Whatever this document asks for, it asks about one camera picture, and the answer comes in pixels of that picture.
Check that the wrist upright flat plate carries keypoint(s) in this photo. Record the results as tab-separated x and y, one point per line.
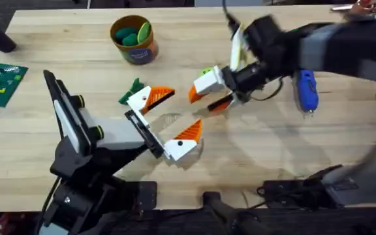
237	49
67	117

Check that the black rail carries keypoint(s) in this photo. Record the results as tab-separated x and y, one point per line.
305	225

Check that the right wrist upright flat plate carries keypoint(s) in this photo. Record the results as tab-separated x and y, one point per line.
237	49

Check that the left wrist upright flat plate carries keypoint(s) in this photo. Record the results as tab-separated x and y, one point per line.
67	117

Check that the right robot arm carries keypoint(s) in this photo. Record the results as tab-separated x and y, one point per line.
357	49

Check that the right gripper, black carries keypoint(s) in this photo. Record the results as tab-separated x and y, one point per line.
250	76

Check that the heap of small items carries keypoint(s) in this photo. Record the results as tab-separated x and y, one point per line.
364	6

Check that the brown tub with green toys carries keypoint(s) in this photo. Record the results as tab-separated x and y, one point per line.
135	39

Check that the dark green toy vegetable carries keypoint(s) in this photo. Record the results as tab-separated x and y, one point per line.
131	91

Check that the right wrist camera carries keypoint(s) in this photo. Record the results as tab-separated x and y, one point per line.
261	29

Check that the blue electric screwdriver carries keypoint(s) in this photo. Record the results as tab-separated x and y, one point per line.
306	89

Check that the light green disc with holes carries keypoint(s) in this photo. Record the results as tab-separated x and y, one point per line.
206	71

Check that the left gripper, grey and black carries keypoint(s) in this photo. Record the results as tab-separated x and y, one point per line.
119	132

